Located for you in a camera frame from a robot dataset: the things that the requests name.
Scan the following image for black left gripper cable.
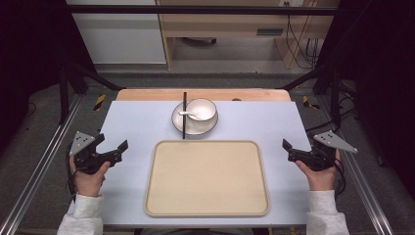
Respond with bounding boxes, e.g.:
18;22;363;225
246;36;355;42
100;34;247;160
66;143;78;204

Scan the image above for person's dark clothing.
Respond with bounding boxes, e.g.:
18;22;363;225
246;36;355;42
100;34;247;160
132;227;272;235

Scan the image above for white ceramic spoon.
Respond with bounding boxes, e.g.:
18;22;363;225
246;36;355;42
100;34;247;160
177;110;206;121

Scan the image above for yellow black floor tape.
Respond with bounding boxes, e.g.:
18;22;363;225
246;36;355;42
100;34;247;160
93;93;108;113
301;95;321;111

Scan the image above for bundle of black wall cables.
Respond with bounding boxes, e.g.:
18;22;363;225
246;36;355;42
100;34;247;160
284;2;321;71

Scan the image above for light wooden desk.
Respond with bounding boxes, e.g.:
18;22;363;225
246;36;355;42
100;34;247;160
156;0;341;71

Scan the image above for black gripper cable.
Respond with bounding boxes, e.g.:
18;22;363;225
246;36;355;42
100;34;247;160
332;157;347;197
66;143;78;204

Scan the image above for black curtain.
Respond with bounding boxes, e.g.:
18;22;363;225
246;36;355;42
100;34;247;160
0;0;98;158
312;0;415;200

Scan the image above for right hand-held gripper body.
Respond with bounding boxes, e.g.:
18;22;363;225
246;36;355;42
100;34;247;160
306;129;359;172

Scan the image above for white cabinet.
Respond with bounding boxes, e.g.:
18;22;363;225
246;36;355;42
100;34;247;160
66;0;167;66

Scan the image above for aluminium floor rail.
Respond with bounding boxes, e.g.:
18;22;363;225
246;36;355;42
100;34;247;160
0;93;85;235
316;94;396;235

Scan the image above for white round plate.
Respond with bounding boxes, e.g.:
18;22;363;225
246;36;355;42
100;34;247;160
171;100;219;136

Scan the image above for white bowl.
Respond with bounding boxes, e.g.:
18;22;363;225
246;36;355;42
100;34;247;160
185;97;218;123

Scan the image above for wooden table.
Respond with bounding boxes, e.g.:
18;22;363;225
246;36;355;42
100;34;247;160
115;88;292;103

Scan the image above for person's left hand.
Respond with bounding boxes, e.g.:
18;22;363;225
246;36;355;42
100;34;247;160
69;156;112;199

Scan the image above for black floor cable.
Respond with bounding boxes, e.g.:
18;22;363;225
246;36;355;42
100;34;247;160
304;80;358;133

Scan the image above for beige rectangular tray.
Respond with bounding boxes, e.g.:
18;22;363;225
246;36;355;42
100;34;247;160
144;139;270;218

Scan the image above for black horizontal frame bar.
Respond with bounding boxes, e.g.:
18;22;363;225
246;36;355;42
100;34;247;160
64;4;341;17

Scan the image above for black chopsticks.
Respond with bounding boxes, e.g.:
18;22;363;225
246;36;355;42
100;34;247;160
182;91;188;140

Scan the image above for grey desk label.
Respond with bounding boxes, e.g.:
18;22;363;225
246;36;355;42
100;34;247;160
255;27;285;36

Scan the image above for person's right hand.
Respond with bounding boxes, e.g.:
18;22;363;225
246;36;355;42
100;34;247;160
295;149;343;192

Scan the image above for black metal frame strut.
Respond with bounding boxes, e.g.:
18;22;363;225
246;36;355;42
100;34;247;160
58;60;127;125
279;60;345;129

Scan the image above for pale blue table mat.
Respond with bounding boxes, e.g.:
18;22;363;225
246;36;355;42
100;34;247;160
67;100;312;228

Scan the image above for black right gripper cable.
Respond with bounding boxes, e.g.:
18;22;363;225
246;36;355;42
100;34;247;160
332;157;347;197

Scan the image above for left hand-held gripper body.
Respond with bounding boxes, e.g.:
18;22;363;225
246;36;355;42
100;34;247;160
69;130;114;175

